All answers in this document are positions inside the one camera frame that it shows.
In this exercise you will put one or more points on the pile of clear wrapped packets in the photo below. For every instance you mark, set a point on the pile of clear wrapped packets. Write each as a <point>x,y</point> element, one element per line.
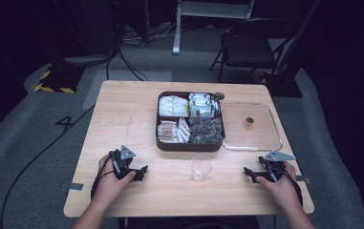
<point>167,132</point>

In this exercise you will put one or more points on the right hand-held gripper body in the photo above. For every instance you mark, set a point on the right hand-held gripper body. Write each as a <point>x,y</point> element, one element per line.
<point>275,163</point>

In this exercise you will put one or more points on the person's left hand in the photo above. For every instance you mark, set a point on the person's left hand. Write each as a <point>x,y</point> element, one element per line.
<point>112,186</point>

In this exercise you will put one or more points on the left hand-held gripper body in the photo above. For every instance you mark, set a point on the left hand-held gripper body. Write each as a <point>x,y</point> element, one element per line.
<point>123,160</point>

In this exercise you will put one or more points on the yellow-black striped stand base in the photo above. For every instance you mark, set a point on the yellow-black striped stand base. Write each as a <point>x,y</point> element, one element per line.
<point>58,81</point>

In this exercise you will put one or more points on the white metal stand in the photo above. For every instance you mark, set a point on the white metal stand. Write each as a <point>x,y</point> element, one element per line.
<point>178,31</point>

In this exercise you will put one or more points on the clear glass cup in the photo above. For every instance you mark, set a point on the clear glass cup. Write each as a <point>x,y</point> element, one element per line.
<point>201,168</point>

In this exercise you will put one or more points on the pile of grey-white packets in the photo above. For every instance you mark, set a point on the pile of grey-white packets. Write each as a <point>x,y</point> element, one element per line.
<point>202,105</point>

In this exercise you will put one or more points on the black stand base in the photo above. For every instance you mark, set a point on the black stand base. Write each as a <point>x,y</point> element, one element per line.
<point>283,84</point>

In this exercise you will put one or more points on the black folding chair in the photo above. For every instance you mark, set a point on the black folding chair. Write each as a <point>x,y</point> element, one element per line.
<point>249,47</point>

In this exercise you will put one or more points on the brown compartment tray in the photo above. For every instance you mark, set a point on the brown compartment tray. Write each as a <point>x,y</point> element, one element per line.
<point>186,147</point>

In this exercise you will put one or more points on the clear plastic lid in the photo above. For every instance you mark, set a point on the clear plastic lid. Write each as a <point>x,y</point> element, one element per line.
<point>259,136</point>

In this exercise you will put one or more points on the small round dark cap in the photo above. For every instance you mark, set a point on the small round dark cap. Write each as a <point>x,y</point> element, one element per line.
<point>219,95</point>

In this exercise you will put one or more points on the grey tape piece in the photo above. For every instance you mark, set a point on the grey tape piece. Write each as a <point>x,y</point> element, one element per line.
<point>73,187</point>
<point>303,179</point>

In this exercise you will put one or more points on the pile of yellow-white packets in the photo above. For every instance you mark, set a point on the pile of yellow-white packets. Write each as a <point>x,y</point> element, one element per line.
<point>173,106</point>

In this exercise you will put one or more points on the person's right hand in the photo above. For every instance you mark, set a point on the person's right hand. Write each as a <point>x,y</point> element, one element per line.
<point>280,189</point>

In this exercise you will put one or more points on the row of white sachets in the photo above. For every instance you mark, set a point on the row of white sachets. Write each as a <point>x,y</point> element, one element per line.
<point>183,130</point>

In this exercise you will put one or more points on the pile of dark tea bags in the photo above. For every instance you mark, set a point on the pile of dark tea bags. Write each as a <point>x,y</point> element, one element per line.
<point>206,130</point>

